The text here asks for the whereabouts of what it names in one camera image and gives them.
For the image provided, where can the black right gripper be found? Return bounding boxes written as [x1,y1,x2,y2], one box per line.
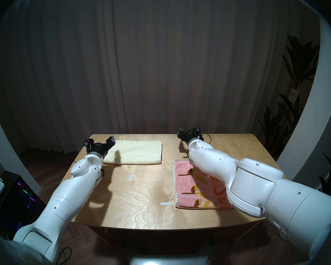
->
[177,126,203,143]

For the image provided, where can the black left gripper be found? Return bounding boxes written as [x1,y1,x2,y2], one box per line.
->
[83,139,111,158]

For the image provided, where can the cream terry towel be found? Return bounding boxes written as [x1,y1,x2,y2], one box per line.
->
[103,136,162,165]

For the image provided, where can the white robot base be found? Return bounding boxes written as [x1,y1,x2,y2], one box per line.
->
[127,255,207,265]

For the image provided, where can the pink blue sun-print towel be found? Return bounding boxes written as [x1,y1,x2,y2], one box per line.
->
[173,160,233,210]

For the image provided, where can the grey pleated curtain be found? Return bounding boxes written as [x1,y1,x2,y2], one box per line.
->
[0,0,317,154]

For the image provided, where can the black computer case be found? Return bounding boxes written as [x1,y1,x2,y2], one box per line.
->
[0,171,49,240]

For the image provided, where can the tall dark leafy plant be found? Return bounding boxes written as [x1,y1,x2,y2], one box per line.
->
[258,35,320,160]

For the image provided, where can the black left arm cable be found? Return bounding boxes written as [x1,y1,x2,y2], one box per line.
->
[73,146,89,164]

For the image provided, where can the black floor cables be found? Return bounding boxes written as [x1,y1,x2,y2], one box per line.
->
[54,247,72,265]

